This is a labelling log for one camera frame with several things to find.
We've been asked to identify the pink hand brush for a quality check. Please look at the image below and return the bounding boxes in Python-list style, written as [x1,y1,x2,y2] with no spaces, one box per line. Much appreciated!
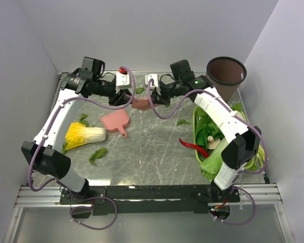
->
[131,97,151,111]

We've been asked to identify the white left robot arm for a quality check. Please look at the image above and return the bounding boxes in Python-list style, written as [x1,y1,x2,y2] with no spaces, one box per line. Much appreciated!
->
[21,57,136,204]

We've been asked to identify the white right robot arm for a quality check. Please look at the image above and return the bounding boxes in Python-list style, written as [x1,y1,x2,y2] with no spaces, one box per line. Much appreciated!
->
[145,59,263,202]

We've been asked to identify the pink plastic dustpan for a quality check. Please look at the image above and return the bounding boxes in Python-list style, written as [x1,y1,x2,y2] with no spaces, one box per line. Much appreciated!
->
[100,109,130,138]

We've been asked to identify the dark green leafy vegetable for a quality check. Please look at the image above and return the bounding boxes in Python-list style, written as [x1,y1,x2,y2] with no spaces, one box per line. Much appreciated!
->
[194,107,224,148]

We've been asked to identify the yellow white napa cabbage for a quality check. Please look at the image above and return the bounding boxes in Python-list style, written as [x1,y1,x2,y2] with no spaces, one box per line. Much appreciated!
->
[64,122,106,150]

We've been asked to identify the brown plastic trash bin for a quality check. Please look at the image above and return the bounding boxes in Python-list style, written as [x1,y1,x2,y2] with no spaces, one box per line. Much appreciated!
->
[206,56,247,103]

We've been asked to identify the green plastic vegetable basket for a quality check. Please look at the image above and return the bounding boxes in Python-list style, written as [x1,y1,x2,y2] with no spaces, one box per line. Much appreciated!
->
[193,106,261,170]

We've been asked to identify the red chili pepper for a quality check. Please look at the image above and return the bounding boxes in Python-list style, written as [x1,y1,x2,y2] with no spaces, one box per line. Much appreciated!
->
[179,138,210,158]

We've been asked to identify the beige mushroom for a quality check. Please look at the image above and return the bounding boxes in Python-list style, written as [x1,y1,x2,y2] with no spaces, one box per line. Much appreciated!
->
[207,136,221,150]

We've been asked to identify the green lettuce leaf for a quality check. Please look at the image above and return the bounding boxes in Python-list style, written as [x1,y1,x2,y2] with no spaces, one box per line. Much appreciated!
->
[200,138,228,182]

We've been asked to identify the yellow green leek stalks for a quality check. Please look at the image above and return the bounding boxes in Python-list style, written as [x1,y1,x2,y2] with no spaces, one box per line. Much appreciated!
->
[256,145,265,168]

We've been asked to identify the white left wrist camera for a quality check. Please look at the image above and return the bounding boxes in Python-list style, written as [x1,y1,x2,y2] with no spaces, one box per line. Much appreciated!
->
[116,72,132,90]

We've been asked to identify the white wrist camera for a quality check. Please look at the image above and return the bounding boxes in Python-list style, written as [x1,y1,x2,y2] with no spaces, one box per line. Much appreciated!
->
[116,72,132,90]
[144,73,159,89]

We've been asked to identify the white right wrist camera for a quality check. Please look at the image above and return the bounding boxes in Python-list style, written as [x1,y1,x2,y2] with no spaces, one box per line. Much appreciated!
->
[144,73,159,89]

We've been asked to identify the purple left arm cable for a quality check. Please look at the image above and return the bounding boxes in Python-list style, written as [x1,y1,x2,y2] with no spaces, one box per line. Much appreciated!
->
[27,66,136,230]

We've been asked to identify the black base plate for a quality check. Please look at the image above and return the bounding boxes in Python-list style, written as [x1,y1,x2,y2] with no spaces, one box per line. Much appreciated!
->
[60,184,240,216]

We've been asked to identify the aluminium frame rail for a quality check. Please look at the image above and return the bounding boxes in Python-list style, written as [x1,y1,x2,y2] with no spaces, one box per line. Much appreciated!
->
[14,184,283,208]

